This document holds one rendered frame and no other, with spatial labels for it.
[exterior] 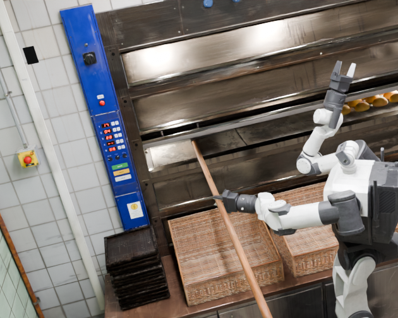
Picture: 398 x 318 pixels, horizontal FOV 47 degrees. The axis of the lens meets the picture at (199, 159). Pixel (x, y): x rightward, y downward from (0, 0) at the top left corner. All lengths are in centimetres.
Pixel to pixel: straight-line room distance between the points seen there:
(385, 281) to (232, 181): 104
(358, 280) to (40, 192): 174
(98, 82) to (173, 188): 78
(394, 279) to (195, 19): 183
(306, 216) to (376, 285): 116
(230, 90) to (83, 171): 95
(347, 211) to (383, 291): 124
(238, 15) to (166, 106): 62
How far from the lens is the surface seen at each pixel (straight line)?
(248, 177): 282
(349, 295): 225
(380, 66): 291
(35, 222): 286
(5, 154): 269
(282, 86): 267
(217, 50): 253
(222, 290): 259
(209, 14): 250
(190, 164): 270
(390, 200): 191
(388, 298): 301
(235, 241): 195
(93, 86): 248
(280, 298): 267
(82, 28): 242
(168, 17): 247
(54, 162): 265
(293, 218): 183
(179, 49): 251
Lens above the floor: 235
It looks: 26 degrees down
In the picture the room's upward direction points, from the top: 11 degrees counter-clockwise
